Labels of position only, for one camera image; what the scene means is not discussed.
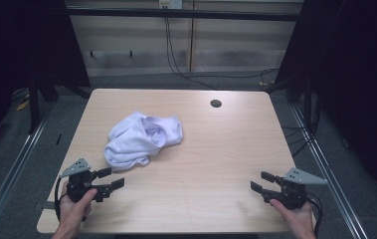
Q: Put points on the white printed garment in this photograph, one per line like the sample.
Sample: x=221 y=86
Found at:
x=136 y=139

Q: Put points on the yellow floor object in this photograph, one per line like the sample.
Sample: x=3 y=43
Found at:
x=22 y=105

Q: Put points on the person's left hand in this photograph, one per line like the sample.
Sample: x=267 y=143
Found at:
x=73 y=212

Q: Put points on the black curtain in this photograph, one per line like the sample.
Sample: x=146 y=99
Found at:
x=17 y=43
x=358 y=83

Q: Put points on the person's right hand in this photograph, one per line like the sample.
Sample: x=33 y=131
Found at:
x=298 y=219

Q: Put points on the metal floor rail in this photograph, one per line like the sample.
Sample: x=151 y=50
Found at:
x=328 y=172
x=7 y=186

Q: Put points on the black metal stand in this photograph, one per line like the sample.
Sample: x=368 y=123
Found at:
x=34 y=106

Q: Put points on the white wall power outlet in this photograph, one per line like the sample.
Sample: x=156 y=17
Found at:
x=171 y=4

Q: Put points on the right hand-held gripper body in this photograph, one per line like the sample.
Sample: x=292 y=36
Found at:
x=295 y=192

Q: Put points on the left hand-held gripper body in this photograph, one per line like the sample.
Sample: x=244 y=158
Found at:
x=76 y=167

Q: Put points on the black horizontal frame bar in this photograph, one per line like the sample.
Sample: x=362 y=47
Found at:
x=176 y=14

